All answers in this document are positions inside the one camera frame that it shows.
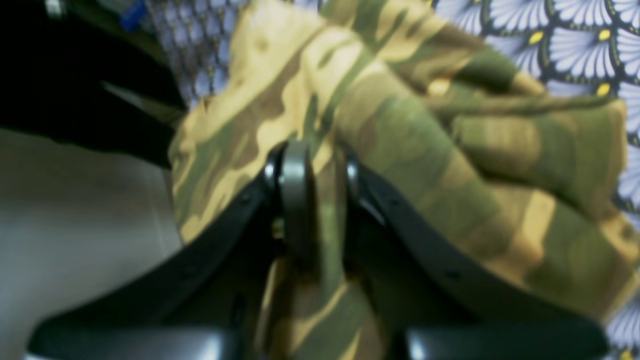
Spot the fan pattern tablecloth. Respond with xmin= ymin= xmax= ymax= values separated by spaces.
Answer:
xmin=148 ymin=0 xmax=639 ymax=330

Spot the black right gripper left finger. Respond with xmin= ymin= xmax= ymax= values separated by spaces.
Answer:
xmin=27 ymin=141 xmax=318 ymax=360

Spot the camouflage T-shirt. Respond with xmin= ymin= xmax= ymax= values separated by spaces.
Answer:
xmin=169 ymin=0 xmax=639 ymax=360

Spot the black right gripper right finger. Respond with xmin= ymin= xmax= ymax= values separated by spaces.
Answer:
xmin=342 ymin=152 xmax=608 ymax=360

